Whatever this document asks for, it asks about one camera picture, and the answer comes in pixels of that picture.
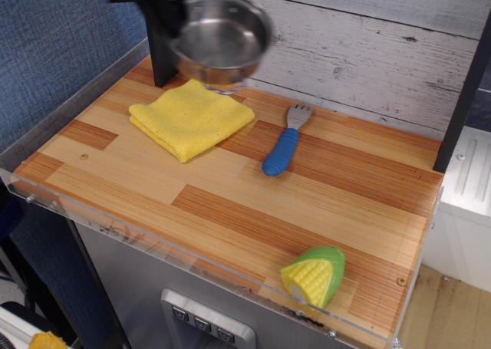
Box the stainless steel pot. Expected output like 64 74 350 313
166 0 273 95

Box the folded yellow towel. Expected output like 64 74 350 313
129 80 255 163

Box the clear acrylic edge guard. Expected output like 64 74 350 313
1 43 443 348

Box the stainless steel cabinet front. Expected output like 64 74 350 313
75 223 347 348

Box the toy corn cob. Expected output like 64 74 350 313
280 246 346 309

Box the silver button control panel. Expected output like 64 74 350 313
160 288 256 348

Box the yellow object bottom left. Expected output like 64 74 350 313
28 331 68 349

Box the white side cabinet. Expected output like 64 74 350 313
422 127 490 291

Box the black left upright post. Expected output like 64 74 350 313
137 1 178 87

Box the black upright post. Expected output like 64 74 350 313
432 0 491 173
137 1 178 87

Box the blue handled metal fork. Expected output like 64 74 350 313
262 104 315 176

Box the black right upright post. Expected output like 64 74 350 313
432 0 491 173

